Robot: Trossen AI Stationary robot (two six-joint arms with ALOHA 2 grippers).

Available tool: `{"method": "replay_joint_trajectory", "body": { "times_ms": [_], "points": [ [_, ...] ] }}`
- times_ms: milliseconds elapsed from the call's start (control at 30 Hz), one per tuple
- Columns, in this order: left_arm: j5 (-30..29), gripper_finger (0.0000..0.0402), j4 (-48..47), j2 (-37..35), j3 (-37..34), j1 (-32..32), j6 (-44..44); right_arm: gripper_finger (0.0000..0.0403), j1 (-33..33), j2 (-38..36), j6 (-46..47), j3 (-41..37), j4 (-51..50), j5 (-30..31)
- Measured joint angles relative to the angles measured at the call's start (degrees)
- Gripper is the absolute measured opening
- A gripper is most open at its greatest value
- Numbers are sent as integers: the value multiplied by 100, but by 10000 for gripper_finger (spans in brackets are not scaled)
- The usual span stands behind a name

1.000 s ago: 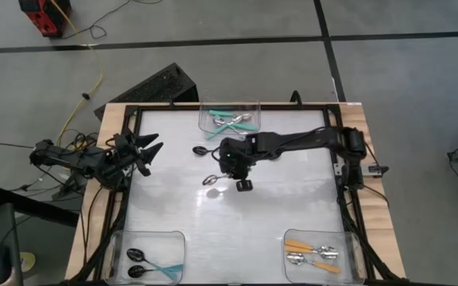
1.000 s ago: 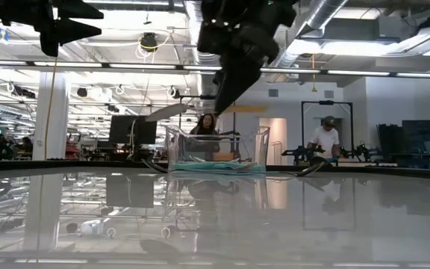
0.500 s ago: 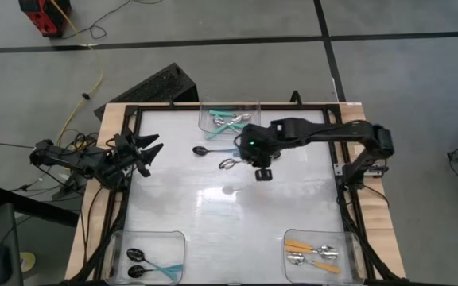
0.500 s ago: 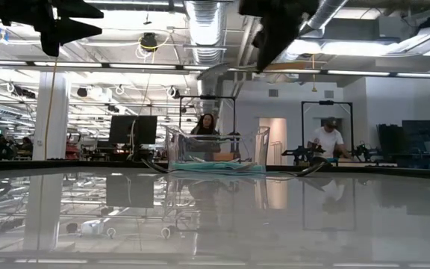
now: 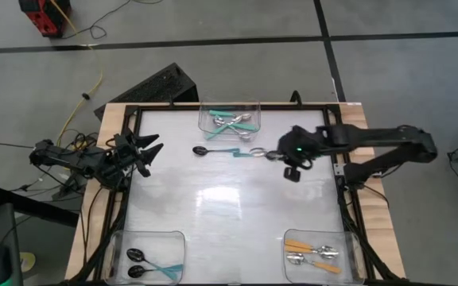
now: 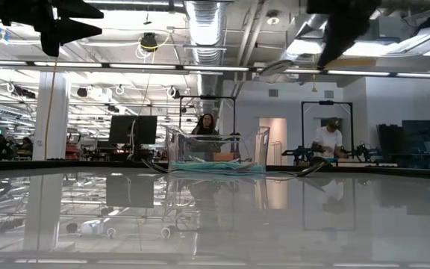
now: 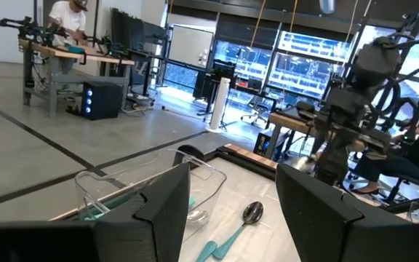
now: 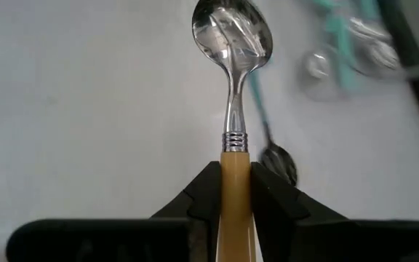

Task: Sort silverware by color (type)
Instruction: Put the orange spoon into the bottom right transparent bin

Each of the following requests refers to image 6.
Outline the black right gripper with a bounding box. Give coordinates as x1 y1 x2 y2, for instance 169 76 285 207
306 0 383 69

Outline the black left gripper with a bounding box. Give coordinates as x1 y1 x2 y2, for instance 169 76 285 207
0 0 105 58

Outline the black ceiling device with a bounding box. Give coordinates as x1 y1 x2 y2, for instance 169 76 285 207
140 32 159 52

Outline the white pillar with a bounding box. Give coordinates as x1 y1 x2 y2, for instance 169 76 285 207
31 71 70 161

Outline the black monitor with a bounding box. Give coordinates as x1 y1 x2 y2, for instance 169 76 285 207
108 114 159 146

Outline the black equipment rack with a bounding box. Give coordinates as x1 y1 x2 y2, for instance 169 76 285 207
376 119 430 167

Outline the clear plastic bin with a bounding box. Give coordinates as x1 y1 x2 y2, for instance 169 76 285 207
165 126 271 176

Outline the frame light bar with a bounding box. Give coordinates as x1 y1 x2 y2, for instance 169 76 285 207
0 59 430 80

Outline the silver ventilation duct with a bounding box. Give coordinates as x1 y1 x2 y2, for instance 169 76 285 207
184 0 226 109

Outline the black spoon blue handle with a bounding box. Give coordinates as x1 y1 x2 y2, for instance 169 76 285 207
296 159 330 178
141 158 171 174

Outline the black metal table frame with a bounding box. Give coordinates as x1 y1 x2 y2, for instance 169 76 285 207
0 159 430 181

